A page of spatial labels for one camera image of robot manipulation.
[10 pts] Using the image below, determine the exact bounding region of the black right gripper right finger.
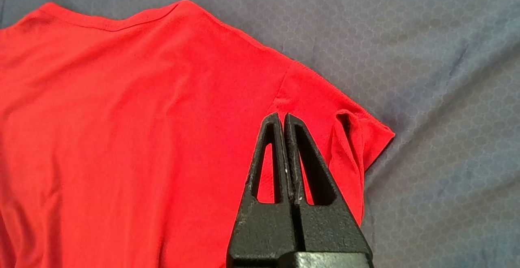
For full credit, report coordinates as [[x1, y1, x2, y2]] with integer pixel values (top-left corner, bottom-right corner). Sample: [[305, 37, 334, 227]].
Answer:
[[284, 113, 373, 254]]

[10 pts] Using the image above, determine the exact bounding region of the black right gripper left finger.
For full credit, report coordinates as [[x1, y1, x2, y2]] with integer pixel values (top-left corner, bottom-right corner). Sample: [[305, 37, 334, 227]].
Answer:
[[227, 112, 298, 262]]

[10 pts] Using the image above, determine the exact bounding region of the red t-shirt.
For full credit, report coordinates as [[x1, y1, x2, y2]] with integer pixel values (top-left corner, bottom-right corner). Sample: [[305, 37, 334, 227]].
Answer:
[[0, 0, 396, 268]]

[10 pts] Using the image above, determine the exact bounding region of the blue-grey bed sheet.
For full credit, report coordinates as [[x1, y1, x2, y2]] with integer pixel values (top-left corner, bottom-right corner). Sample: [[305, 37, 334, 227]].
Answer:
[[0, 0, 520, 268]]

